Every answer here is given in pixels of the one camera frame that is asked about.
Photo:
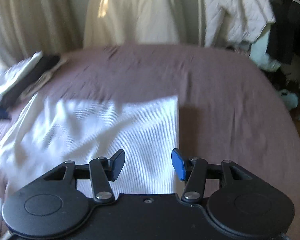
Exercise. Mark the hanging white quilted jacket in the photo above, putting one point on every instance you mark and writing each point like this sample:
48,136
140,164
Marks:
230,22

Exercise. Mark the folded white top garment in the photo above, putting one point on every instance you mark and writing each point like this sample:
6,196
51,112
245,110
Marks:
12,76

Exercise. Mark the mauve bed sheet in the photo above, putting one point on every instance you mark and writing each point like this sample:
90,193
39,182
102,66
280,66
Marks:
229,115

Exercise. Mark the folded cream bottom garment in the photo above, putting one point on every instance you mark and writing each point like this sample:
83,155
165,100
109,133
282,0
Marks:
43,80

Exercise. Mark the white waffle pajama top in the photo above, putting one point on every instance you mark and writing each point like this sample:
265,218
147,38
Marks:
49,132

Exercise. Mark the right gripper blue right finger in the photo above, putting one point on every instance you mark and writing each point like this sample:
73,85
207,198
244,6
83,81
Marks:
192,171

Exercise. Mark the beige curtain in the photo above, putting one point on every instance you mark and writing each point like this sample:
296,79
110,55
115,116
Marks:
58,26

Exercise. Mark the mint green hanging garment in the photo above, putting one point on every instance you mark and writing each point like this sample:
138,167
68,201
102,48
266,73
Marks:
259,55

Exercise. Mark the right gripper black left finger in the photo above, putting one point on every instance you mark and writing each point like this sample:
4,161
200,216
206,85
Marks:
103,170

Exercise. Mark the hanging black garment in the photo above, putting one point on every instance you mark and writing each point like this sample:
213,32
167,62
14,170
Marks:
284,36

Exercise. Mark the folded dark grey garment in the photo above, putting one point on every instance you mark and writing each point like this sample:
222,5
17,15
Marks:
12,95

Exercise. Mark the white clothes rack pole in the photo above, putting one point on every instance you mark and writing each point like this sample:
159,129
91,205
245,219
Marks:
201,21

